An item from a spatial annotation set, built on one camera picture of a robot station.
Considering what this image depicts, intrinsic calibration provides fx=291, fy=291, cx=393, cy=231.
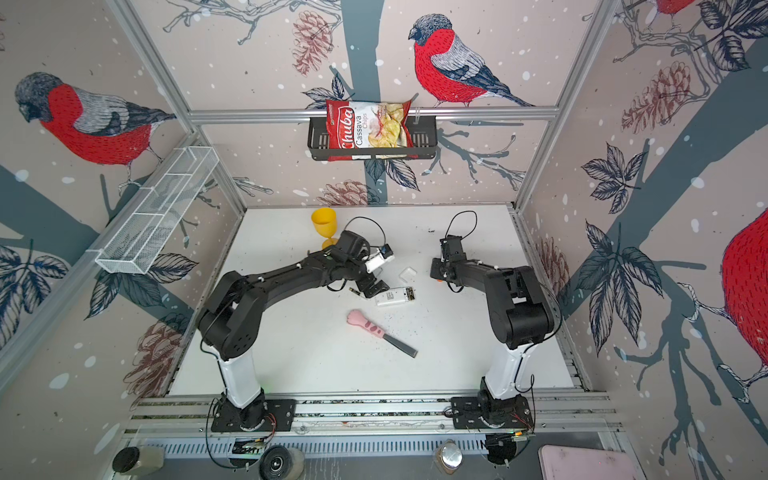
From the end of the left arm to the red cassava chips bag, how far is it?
1.25 ft

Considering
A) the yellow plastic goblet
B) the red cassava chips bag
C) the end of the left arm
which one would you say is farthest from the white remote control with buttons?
the red cassava chips bag

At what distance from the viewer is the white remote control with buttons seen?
0.94 m

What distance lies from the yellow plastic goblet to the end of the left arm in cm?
25

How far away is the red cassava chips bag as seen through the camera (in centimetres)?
87

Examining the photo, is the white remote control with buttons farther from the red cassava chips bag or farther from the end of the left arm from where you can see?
the red cassava chips bag

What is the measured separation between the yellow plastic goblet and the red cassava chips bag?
0.64 ft

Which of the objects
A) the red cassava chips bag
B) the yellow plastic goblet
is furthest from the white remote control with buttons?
the red cassava chips bag

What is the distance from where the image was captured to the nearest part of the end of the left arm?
2.73ft

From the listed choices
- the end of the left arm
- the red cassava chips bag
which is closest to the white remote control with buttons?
the end of the left arm

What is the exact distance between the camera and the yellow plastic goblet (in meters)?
0.99

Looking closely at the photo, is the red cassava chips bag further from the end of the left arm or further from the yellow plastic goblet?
the end of the left arm

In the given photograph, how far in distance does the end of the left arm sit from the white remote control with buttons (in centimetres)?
10

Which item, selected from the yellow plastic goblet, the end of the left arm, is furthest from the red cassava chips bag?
the end of the left arm

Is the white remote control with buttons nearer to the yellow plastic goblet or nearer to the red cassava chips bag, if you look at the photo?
the yellow plastic goblet
